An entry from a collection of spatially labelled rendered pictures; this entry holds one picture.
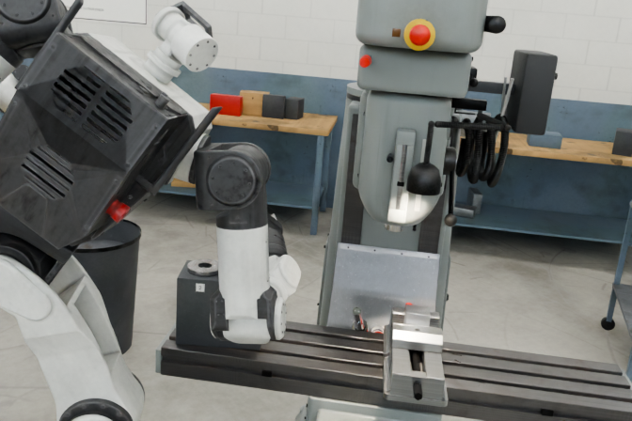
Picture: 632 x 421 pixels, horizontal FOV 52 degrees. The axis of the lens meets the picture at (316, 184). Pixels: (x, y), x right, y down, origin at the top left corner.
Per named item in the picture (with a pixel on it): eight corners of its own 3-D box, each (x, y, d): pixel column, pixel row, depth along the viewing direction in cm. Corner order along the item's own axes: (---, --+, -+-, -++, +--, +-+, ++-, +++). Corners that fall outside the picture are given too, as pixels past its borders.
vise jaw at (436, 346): (441, 353, 158) (443, 339, 157) (390, 347, 159) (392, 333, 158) (439, 341, 163) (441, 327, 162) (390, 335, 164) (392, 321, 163)
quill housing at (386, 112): (439, 234, 149) (458, 97, 141) (352, 224, 151) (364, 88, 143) (435, 210, 168) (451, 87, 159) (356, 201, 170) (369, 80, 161)
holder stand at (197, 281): (260, 350, 166) (264, 279, 160) (175, 344, 166) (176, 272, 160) (264, 328, 177) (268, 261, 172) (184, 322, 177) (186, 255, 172)
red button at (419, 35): (429, 47, 122) (432, 25, 121) (408, 45, 122) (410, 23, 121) (428, 46, 125) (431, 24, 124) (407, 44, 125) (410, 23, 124)
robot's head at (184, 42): (170, 75, 106) (202, 32, 104) (137, 42, 110) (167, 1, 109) (194, 86, 112) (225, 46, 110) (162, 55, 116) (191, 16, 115)
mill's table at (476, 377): (652, 444, 153) (658, 416, 151) (151, 373, 166) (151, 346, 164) (620, 390, 175) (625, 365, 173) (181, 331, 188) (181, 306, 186)
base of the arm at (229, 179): (246, 228, 104) (268, 163, 102) (171, 203, 104) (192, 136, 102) (259, 210, 119) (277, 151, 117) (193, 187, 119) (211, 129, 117)
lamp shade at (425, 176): (411, 194, 134) (415, 166, 132) (402, 185, 141) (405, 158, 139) (444, 195, 135) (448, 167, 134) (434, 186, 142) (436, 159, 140)
